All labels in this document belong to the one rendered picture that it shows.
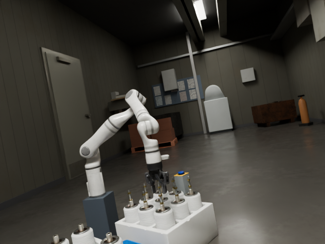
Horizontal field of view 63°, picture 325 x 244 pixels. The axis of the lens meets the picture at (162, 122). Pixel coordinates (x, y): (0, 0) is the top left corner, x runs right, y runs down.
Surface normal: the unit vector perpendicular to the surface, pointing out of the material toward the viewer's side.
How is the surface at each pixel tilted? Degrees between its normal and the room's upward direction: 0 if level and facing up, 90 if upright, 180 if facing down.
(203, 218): 90
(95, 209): 90
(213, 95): 90
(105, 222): 90
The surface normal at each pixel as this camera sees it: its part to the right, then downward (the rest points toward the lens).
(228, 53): -0.24, 0.05
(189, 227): 0.72, -0.13
